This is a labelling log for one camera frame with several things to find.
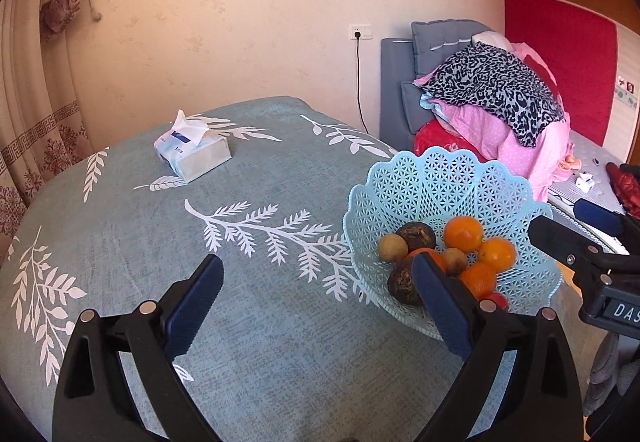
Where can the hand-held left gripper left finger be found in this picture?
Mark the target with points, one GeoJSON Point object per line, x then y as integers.
{"type": "Point", "coordinates": [192, 307]}

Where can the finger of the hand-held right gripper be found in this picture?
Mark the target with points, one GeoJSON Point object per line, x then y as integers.
{"type": "Point", "coordinates": [560, 242]}
{"type": "Point", "coordinates": [597, 217]}

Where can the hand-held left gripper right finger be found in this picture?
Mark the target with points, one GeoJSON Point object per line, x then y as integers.
{"type": "Point", "coordinates": [442, 307]}

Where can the dark brown mangosteen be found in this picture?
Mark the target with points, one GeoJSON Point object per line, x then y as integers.
{"type": "Point", "coordinates": [402, 283]}
{"type": "Point", "coordinates": [415, 236]}

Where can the small tan round fruit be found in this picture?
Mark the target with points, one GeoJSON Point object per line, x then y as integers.
{"type": "Point", "coordinates": [391, 247]}
{"type": "Point", "coordinates": [455, 260]}

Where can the large red tomato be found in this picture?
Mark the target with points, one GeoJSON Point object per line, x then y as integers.
{"type": "Point", "coordinates": [495, 300]}

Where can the small mandarin orange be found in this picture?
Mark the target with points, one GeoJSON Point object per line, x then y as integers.
{"type": "Point", "coordinates": [436, 258]}
{"type": "Point", "coordinates": [477, 279]}
{"type": "Point", "coordinates": [496, 253]}

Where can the large orange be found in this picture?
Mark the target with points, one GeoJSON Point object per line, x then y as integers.
{"type": "Point", "coordinates": [464, 233]}

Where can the light blue plastic basket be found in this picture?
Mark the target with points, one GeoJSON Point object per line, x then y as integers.
{"type": "Point", "coordinates": [450, 182]}

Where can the person's right forearm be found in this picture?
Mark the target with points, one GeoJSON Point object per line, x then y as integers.
{"type": "Point", "coordinates": [607, 372]}

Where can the small white box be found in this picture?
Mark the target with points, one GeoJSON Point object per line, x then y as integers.
{"type": "Point", "coordinates": [583, 182]}

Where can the dark red cloth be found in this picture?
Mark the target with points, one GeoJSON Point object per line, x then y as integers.
{"type": "Point", "coordinates": [625, 187]}

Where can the small pink toy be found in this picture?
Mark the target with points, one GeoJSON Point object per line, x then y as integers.
{"type": "Point", "coordinates": [570, 163]}

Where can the grey patterned bedsheet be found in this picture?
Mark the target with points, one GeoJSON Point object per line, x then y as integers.
{"type": "Point", "coordinates": [595, 150]}

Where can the pile of clothes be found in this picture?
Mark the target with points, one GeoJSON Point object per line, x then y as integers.
{"type": "Point", "coordinates": [500, 142]}

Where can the white blue tissue pack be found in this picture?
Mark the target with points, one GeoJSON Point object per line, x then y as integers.
{"type": "Point", "coordinates": [200, 162]}

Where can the red padded headboard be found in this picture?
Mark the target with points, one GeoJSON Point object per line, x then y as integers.
{"type": "Point", "coordinates": [575, 72]}

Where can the leopard print cloth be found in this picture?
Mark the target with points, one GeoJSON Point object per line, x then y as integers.
{"type": "Point", "coordinates": [495, 87]}

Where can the teal leaf-print tablecloth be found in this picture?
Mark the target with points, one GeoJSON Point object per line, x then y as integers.
{"type": "Point", "coordinates": [280, 162]}

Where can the small grey pillow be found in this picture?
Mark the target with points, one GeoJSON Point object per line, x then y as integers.
{"type": "Point", "coordinates": [412, 107]}

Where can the white pillow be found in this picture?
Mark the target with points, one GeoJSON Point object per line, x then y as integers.
{"type": "Point", "coordinates": [492, 41]}

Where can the large grey cushion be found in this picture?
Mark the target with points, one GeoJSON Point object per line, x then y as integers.
{"type": "Point", "coordinates": [395, 87]}

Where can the grey cushion with white trim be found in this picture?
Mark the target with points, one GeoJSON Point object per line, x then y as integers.
{"type": "Point", "coordinates": [445, 40]}

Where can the beige patterned curtain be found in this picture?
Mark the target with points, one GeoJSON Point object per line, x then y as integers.
{"type": "Point", "coordinates": [30, 97]}

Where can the wall sticker strip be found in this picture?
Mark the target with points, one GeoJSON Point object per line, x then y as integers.
{"type": "Point", "coordinates": [627, 92]}

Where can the white wall socket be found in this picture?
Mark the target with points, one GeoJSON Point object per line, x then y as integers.
{"type": "Point", "coordinates": [361, 32]}

